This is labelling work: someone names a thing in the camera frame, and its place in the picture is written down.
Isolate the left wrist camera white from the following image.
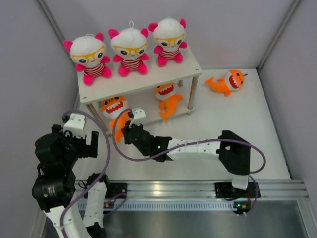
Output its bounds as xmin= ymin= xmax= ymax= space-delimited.
xmin=63 ymin=113 xmax=86 ymax=139

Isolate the pink white plush with glasses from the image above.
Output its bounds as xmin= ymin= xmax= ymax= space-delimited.
xmin=148 ymin=18 xmax=188 ymax=67

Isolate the slotted cable duct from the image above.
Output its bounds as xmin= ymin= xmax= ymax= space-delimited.
xmin=79 ymin=200 xmax=238 ymax=212

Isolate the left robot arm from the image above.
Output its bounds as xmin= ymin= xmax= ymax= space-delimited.
xmin=32 ymin=124 xmax=112 ymax=238

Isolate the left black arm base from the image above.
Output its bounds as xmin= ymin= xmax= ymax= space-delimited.
xmin=106 ymin=182 xmax=128 ymax=199

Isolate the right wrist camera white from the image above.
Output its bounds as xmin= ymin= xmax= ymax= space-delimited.
xmin=128 ymin=108 xmax=146 ymax=125

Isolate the aluminium front rail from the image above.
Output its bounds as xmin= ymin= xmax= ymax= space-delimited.
xmin=74 ymin=180 xmax=309 ymax=199

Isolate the white two-tier shelf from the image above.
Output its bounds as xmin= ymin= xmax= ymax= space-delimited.
xmin=78 ymin=48 xmax=202 ymax=132

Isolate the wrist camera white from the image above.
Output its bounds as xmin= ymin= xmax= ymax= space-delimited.
xmin=128 ymin=108 xmax=146 ymax=125
xmin=63 ymin=113 xmax=86 ymax=139

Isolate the orange shark plush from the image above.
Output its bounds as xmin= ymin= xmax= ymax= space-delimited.
xmin=204 ymin=69 xmax=248 ymax=97
xmin=101 ymin=96 xmax=129 ymax=143
xmin=154 ymin=83 xmax=183 ymax=122

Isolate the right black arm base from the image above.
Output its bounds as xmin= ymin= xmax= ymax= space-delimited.
xmin=214 ymin=182 xmax=261 ymax=201

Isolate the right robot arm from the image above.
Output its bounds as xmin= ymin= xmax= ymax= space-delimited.
xmin=122 ymin=124 xmax=251 ymax=197

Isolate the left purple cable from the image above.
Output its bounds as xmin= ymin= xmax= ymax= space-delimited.
xmin=60 ymin=110 xmax=127 ymax=238

